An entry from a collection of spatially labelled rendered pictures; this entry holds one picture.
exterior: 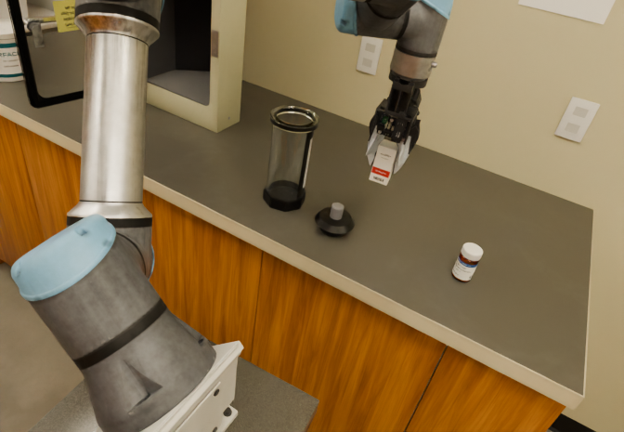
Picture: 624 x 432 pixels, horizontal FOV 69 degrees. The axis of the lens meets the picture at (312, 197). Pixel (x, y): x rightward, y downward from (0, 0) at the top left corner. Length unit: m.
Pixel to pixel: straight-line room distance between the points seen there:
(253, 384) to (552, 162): 1.08
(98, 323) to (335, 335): 0.68
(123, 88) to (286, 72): 1.07
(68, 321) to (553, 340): 0.83
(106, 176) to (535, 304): 0.85
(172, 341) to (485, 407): 0.71
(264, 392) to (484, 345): 0.42
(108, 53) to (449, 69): 1.02
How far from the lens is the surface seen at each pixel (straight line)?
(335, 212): 1.02
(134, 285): 0.57
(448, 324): 0.94
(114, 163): 0.70
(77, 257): 0.56
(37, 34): 1.36
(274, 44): 1.72
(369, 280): 0.96
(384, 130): 0.89
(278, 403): 0.76
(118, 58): 0.72
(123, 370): 0.57
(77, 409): 0.78
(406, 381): 1.13
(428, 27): 0.83
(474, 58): 1.45
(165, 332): 0.58
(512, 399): 1.06
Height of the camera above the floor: 1.59
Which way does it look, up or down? 34 degrees down
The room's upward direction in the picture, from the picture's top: 10 degrees clockwise
